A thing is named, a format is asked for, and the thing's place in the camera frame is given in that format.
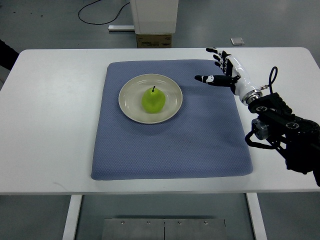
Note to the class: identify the blue quilted mat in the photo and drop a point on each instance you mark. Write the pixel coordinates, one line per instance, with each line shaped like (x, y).
(204, 139)

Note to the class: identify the white table leg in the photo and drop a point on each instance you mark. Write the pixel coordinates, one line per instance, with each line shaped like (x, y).
(71, 223)
(256, 217)

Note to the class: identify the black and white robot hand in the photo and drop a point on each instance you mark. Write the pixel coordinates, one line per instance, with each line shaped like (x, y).
(234, 77)

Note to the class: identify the dark object at left edge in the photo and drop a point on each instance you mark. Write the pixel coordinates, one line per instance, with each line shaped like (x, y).
(8, 56)

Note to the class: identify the green pear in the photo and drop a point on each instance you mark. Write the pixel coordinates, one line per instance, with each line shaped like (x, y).
(153, 100)

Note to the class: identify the left white table leg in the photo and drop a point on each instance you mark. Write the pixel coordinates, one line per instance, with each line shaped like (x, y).
(71, 223)

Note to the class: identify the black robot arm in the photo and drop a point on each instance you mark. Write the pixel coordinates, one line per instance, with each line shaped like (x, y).
(296, 139)

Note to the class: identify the small grey floor plate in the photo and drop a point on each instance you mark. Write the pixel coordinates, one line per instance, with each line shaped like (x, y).
(237, 41)

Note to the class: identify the silver aluminium rail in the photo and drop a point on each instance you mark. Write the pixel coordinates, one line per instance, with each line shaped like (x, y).
(121, 28)

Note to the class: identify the brown cardboard box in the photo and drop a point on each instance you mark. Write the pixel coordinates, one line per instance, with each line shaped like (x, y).
(153, 41)

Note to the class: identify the beige round plate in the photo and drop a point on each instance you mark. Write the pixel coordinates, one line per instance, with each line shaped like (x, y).
(130, 95)

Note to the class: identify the right white table leg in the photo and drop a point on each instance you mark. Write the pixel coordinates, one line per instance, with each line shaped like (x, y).
(256, 217)

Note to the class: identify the white machine column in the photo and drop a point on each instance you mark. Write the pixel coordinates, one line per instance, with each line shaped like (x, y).
(154, 17)

